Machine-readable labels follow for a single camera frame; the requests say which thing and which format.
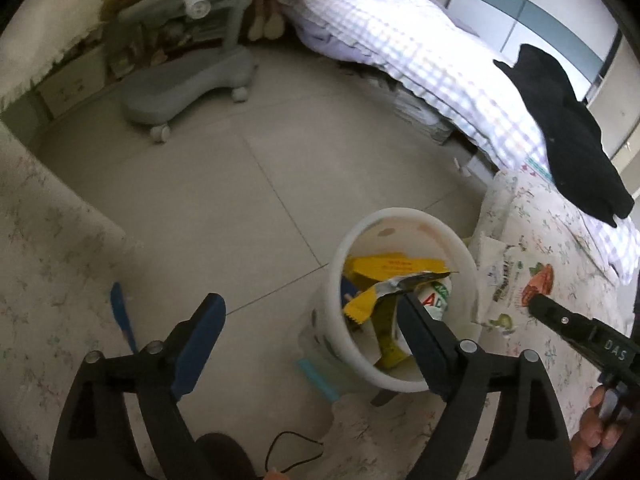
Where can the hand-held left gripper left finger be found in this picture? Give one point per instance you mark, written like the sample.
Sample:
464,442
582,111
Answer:
200,340

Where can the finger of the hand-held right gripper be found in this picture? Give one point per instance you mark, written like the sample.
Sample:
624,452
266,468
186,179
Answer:
562,322

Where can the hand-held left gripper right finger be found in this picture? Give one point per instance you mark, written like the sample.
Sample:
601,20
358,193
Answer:
422,342

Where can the yellow snack wrapper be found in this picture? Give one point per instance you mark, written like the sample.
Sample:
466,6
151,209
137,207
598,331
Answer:
370,300

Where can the white printed snack bag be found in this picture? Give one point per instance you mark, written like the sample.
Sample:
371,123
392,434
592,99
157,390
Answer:
510,280

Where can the white round waste bin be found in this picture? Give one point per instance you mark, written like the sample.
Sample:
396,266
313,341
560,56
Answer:
325,310

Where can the person's right hand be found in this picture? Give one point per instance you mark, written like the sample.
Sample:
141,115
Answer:
590,435

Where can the white printed cup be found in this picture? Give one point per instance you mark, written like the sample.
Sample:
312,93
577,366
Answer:
437,300

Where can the floral bedsheet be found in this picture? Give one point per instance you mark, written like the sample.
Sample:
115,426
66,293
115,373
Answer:
550,260
45,240

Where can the blue pen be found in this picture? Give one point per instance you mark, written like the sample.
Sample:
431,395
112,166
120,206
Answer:
122,315

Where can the light blue strip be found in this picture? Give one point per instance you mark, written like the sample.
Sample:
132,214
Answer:
317,380

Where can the black garment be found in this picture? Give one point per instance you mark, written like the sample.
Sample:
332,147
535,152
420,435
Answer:
565,125

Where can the grey bed base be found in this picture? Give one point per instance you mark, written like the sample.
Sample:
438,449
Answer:
425,115

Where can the grey rolling chair base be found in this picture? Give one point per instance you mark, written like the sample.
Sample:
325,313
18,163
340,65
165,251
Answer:
185,85

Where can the bed with checkered sheet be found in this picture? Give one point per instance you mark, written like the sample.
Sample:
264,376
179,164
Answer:
425,60

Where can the white wardrobe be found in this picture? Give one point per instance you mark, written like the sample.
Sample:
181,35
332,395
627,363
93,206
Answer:
540,5

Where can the beige plush toy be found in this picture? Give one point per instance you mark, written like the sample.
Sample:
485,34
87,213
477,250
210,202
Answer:
267,5

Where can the white lace cloth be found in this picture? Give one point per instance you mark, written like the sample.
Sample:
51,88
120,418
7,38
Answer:
45,30

